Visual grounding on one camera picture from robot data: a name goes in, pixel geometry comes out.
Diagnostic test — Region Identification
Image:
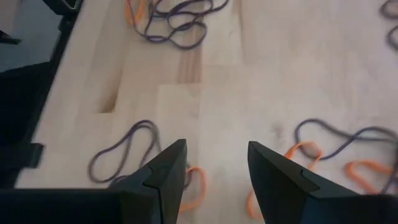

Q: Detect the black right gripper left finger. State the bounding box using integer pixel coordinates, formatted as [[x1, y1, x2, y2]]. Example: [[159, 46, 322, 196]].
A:
[[108, 138, 188, 224]]

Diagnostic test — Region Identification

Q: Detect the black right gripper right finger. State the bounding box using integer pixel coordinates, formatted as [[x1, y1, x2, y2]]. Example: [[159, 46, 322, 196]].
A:
[[248, 141, 358, 224]]

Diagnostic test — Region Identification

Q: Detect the orange rubber band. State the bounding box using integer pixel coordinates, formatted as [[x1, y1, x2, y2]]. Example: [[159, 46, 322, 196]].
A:
[[124, 0, 147, 27], [344, 160, 397, 195], [246, 141, 324, 220], [178, 166, 208, 213]]

